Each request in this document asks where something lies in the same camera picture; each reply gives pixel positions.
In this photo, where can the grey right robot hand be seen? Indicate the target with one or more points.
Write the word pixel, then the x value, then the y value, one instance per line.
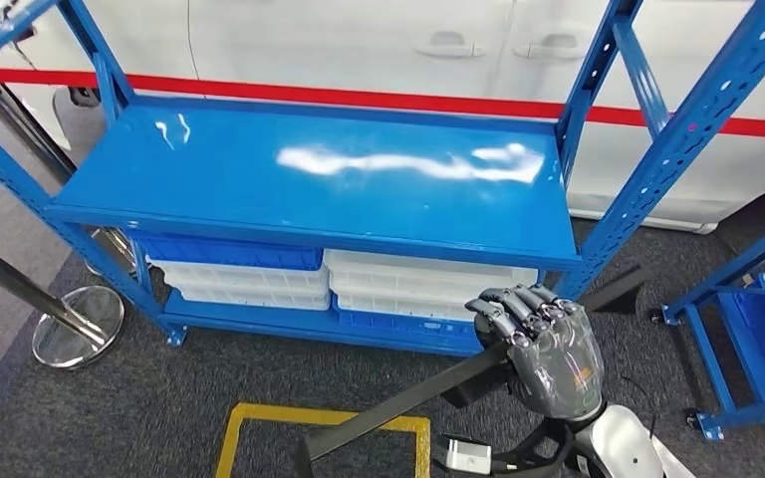
pixel 561 369

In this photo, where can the black plastic plate frame part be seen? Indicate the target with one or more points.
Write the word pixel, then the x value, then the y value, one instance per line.
pixel 389 409

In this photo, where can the large blue metal shelf rack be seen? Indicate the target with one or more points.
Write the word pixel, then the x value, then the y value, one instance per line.
pixel 290 198

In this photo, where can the blue plastic bin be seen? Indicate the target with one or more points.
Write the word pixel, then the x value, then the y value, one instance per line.
pixel 409 324
pixel 224 254

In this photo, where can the blue wheeled metal rack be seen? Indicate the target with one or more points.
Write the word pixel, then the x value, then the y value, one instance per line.
pixel 752 369

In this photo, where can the yellow floor tape square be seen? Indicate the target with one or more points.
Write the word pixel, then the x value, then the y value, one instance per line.
pixel 316 415

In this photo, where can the white car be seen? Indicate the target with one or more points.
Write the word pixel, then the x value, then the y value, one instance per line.
pixel 323 39

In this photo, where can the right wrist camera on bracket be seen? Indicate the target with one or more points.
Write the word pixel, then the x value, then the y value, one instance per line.
pixel 468 456

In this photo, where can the chrome stanchion post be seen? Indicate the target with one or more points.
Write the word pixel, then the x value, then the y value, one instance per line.
pixel 79 330
pixel 26 119

